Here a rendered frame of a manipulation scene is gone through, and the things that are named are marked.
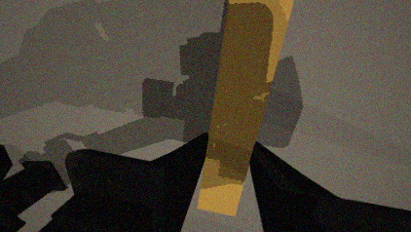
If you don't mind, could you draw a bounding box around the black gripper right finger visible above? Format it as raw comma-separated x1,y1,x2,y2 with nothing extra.
249,141,411,232

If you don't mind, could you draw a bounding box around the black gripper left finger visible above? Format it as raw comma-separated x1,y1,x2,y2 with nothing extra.
65,133,208,232

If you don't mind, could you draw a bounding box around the yellow bar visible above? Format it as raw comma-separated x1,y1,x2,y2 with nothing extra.
198,0,294,216

